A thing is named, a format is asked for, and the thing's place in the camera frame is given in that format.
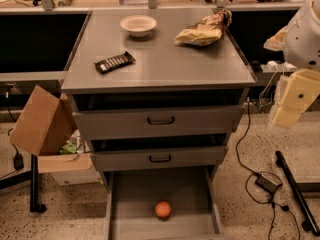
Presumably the grey middle drawer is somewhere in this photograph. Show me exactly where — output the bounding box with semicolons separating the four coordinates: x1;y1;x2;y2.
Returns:
91;146;227;171

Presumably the orange fruit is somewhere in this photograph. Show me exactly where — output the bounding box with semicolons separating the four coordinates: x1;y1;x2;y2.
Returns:
154;200;171;219

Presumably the white bowl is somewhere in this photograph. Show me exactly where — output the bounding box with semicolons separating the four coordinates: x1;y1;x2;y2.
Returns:
120;15;157;38

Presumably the black power adapter right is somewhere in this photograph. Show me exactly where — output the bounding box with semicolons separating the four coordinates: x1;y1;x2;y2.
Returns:
255;175;282;194

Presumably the black table leg left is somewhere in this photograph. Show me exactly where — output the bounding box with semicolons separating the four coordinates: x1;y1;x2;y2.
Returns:
0;155;47;213

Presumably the grey bottom drawer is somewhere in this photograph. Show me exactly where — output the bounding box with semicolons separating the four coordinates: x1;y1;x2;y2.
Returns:
106;167;233;240

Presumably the black power adapter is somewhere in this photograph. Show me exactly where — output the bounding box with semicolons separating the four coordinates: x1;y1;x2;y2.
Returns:
13;153;24;171
255;175;282;194

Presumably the grey drawer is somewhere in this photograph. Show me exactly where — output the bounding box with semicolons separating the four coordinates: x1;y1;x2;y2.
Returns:
106;167;233;240
91;146;227;171
73;106;241;140

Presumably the white power strip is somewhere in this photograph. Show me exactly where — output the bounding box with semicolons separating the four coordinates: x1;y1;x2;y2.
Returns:
282;62;296;70

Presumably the yellow chip bag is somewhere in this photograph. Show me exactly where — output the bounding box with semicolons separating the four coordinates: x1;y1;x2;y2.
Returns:
173;9;232;47

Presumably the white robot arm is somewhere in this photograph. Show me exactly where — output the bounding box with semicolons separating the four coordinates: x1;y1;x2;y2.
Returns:
264;0;320;129

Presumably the brown cardboard box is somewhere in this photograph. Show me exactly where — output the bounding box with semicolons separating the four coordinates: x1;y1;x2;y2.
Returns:
9;86;100;185

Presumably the black power adapter left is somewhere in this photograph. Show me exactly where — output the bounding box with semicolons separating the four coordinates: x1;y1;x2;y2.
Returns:
13;153;24;171

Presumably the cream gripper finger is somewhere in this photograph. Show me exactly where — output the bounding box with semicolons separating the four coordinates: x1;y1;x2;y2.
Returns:
272;69;320;129
263;27;287;51

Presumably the green snack packet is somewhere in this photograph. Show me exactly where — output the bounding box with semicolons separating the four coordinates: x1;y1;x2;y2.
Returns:
60;141;77;155

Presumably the grey drawer cabinet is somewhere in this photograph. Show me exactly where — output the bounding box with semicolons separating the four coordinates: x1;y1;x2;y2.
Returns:
60;7;257;192

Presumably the grey top drawer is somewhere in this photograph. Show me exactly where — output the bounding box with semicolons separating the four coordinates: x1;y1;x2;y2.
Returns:
73;106;241;140

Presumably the black table leg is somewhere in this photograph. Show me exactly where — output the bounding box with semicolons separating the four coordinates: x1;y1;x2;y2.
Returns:
0;155;47;213
275;151;320;237

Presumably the black table leg right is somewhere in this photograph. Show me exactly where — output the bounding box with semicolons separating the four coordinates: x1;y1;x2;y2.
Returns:
275;151;320;237

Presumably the white plug charger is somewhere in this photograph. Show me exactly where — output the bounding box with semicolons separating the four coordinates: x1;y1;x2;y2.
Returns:
267;61;278;67

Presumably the black power cable right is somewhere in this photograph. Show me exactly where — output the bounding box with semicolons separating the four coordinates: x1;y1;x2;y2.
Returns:
235;97;302;240

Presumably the black snack bar wrapper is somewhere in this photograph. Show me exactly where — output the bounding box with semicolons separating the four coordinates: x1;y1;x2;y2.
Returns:
95;51;136;74

